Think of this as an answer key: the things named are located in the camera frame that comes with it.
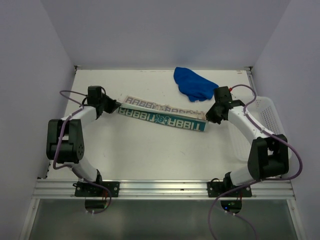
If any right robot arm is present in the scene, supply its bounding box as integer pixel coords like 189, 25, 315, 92
205, 86, 289, 197

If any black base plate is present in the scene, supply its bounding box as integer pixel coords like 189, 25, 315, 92
206, 178, 253, 198
72, 179, 120, 198

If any white plastic basket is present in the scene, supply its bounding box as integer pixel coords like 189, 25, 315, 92
227, 96, 286, 163

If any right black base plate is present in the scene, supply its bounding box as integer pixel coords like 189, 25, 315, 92
206, 178, 253, 198

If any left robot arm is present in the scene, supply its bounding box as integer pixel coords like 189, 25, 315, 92
46, 86, 121, 197

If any rabbit print towel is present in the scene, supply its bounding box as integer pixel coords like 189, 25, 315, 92
117, 95, 207, 132

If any blue towel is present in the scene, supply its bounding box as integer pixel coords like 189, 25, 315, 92
173, 67, 219, 102

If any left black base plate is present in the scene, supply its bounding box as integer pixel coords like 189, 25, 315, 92
72, 179, 120, 198

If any aluminium mounting rail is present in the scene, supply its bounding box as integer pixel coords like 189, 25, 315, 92
32, 179, 295, 200

